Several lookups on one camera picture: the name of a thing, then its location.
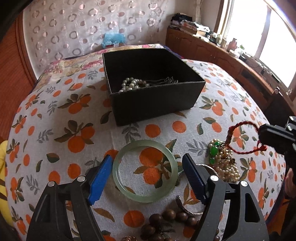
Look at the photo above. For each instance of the person right hand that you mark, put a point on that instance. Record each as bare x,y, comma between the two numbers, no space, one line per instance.
290,188

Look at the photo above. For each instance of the circle pattern sheer curtain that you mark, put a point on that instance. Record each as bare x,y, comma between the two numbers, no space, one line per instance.
56,30

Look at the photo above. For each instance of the yellow plush toy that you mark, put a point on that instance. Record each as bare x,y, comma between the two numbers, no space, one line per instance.
5,211

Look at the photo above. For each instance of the blue plastic bag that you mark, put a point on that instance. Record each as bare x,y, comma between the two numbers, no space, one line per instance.
111,39

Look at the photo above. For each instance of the window with wooden frame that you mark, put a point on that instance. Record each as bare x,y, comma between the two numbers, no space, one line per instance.
261,31

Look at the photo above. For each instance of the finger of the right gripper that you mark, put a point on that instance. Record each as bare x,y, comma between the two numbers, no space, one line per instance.
274,136

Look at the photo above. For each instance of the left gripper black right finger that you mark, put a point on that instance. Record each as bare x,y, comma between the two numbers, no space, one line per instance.
197,176

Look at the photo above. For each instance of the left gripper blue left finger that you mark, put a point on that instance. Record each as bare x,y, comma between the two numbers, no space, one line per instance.
99,179

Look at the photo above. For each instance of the wooden wardrobe sliding door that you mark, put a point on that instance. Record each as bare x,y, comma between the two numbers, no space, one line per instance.
17,76

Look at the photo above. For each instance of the floral quilt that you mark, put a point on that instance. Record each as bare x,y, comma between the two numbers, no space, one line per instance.
66,67

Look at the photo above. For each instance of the green jade bangle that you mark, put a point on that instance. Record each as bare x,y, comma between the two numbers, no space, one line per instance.
165,190

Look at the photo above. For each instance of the black square storage box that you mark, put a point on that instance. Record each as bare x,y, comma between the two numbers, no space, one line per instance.
146,83

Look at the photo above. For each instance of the pile of clothes and books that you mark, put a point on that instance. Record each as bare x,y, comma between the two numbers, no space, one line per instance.
186,23

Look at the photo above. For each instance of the small pearl necklace green pendant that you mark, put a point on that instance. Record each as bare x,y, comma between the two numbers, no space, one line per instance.
222,161

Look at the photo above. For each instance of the silver metal bangle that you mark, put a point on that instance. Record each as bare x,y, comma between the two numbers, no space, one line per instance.
181,205

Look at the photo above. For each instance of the wooden low cabinet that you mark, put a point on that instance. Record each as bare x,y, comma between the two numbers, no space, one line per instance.
261,92

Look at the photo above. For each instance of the orange print bed sheet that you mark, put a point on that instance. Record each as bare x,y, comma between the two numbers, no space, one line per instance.
66,127

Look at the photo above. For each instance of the pink bottle on cabinet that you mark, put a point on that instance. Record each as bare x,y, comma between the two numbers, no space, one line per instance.
232,46

